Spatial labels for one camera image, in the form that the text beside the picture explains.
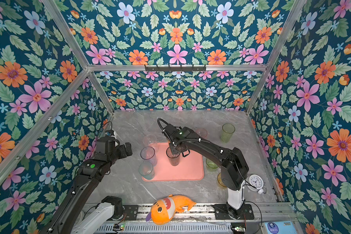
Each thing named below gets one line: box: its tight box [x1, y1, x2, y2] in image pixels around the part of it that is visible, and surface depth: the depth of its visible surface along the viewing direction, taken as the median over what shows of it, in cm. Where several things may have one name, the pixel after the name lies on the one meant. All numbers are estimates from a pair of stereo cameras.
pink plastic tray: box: [141, 141, 204, 182], surface depth 91 cm
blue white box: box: [261, 221, 300, 234], surface depth 67 cm
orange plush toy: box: [145, 194, 197, 226], surface depth 70 cm
